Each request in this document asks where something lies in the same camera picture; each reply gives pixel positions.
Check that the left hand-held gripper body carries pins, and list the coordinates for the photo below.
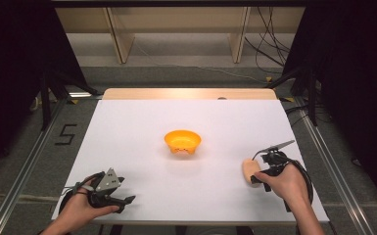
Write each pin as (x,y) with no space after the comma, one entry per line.
(106,186)

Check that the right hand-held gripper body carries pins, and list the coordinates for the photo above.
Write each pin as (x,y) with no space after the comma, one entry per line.
(275,161)

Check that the beige bread roll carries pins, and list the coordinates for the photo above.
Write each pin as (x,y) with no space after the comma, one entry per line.
(250,168)

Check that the orange plastic bowl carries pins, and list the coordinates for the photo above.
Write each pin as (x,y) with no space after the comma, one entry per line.
(182,140)

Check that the person's right hand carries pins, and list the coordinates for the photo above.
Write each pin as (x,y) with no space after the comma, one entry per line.
(287,187)

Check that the person's left hand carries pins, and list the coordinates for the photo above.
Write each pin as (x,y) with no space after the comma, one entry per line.
(78,209)

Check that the white table mat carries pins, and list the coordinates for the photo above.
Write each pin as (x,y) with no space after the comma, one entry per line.
(176,182)

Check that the yellow tape piece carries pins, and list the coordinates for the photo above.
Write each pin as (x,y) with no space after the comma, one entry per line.
(74,101)
(269,79)
(287,99)

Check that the black tripod stand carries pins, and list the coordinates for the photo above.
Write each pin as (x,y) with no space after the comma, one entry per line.
(45,104)
(311,98)

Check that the light wooden table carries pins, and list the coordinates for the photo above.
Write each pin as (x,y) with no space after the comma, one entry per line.
(176,93)

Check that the black curtain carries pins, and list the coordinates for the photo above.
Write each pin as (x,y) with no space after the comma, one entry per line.
(13,65)
(355,81)

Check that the light wooden shelf unit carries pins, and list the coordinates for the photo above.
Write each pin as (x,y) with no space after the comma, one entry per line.
(176,19)

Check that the metal floor rail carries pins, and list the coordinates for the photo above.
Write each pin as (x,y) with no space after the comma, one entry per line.
(29,163)
(333,166)

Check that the black frame bar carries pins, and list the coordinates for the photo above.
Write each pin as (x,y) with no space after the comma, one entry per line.
(176,3)

